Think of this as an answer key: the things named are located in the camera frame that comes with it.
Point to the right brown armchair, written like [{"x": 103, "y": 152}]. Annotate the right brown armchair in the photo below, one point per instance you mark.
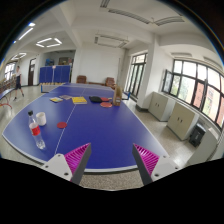
[{"x": 110, "y": 82}]

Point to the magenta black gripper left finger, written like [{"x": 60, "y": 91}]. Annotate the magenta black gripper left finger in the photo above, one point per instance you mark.
[{"x": 70, "y": 166}]

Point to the brown paper bag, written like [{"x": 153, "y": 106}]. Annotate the brown paper bag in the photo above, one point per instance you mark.
[{"x": 117, "y": 98}]

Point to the small red paddle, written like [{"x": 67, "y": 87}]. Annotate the small red paddle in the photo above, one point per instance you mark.
[{"x": 104, "y": 99}]

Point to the white cabinet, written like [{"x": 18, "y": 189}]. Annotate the white cabinet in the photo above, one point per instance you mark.
[
  {"x": 161, "y": 106},
  {"x": 182, "y": 121}
]

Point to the ceiling air conditioner unit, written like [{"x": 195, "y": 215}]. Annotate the ceiling air conditioner unit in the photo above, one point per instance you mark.
[{"x": 110, "y": 41}]

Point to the person in dark clothes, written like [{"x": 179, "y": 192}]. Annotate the person in dark clothes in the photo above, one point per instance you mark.
[{"x": 18, "y": 82}]

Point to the red round coaster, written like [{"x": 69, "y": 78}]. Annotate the red round coaster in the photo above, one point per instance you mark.
[{"x": 62, "y": 125}]

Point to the brown armchair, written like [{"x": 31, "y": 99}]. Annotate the brown armchair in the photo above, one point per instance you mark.
[
  {"x": 110, "y": 82},
  {"x": 81, "y": 79}
]

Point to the near white cabinet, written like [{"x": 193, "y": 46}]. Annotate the near white cabinet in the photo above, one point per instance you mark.
[{"x": 182, "y": 121}]

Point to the black box on floor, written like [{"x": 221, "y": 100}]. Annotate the black box on floor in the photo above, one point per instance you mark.
[{"x": 197, "y": 134}]

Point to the clear plastic bottle red label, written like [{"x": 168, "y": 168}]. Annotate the clear plastic bottle red label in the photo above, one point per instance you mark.
[{"x": 35, "y": 131}]

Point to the grey booklet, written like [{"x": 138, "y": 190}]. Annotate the grey booklet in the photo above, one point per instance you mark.
[{"x": 66, "y": 97}]

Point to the red table tennis paddle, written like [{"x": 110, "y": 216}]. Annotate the red table tennis paddle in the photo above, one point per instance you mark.
[{"x": 106, "y": 104}]

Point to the far white cabinet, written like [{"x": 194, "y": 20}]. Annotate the far white cabinet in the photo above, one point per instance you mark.
[{"x": 161, "y": 106}]

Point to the white cup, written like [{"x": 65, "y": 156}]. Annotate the white cup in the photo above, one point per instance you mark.
[{"x": 41, "y": 118}]

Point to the blue partition barrier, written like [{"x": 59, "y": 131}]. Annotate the blue partition barrier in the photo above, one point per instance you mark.
[{"x": 58, "y": 74}]

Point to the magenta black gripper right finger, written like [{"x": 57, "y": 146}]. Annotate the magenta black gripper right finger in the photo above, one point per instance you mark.
[{"x": 151, "y": 166}]

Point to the blue table tennis table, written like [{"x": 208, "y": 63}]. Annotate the blue table tennis table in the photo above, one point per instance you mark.
[{"x": 112, "y": 132}]

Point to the left brown armchair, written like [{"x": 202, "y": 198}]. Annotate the left brown armchair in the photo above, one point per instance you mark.
[{"x": 81, "y": 79}]

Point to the small yellow blue book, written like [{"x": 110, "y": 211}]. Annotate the small yellow blue book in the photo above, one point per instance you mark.
[{"x": 56, "y": 99}]

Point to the black paddle case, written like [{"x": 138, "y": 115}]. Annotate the black paddle case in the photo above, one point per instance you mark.
[{"x": 95, "y": 99}]

